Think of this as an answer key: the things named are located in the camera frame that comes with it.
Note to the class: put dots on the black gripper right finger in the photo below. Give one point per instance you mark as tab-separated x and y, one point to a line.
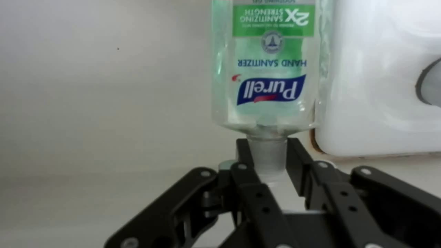
349	201

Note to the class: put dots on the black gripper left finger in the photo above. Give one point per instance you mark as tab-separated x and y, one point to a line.
257	207

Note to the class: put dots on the Purell hand sanitizer bottle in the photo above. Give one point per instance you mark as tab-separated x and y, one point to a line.
269	69

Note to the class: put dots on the white sink basin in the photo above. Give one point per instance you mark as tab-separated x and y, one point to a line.
377	91

